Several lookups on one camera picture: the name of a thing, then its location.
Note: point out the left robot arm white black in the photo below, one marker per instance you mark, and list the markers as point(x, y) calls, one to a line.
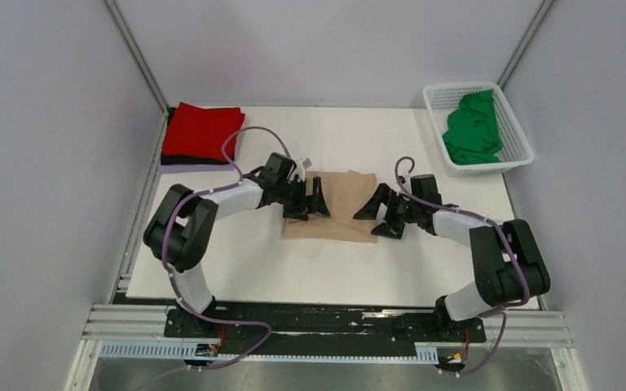
point(179, 232)

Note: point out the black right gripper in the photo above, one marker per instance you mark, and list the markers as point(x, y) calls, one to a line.
point(389, 197)

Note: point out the white plastic basket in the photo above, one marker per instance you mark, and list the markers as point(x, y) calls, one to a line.
point(443, 99)

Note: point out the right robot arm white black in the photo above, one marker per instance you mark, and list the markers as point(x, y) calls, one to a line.
point(508, 267)

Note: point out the left aluminium frame post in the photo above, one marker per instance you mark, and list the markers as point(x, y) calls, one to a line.
point(120, 23)

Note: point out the right aluminium frame post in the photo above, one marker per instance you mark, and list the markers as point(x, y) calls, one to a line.
point(528, 36)

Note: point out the aluminium frame post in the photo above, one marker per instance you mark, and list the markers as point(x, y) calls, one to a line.
point(528, 36)
point(120, 23)

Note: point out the beige t shirt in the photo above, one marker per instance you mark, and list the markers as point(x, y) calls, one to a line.
point(345, 193)

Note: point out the folded red t shirt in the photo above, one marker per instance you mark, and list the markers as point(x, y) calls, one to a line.
point(202, 132)

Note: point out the folded black t shirt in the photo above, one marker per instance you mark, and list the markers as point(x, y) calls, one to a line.
point(191, 160)

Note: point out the green t shirt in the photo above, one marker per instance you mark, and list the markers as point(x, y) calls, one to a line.
point(472, 136)

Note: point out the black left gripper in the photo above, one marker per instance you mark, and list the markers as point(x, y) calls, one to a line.
point(315, 202)

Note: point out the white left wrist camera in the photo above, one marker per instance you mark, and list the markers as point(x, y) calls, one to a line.
point(303, 164)

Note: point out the white slotted cable duct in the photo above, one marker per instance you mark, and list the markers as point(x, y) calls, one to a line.
point(422, 354)

